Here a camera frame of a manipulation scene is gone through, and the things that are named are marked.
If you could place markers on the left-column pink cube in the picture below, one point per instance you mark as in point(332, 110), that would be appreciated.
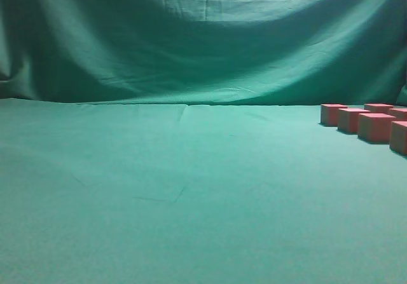
point(329, 114)
point(348, 119)
point(398, 132)
point(374, 127)

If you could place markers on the green cloth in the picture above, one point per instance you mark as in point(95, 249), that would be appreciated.
point(179, 141)

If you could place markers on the far right-column pink cube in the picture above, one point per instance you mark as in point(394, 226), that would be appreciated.
point(378, 108)

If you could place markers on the right-column pink cube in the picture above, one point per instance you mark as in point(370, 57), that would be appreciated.
point(378, 108)
point(399, 113)

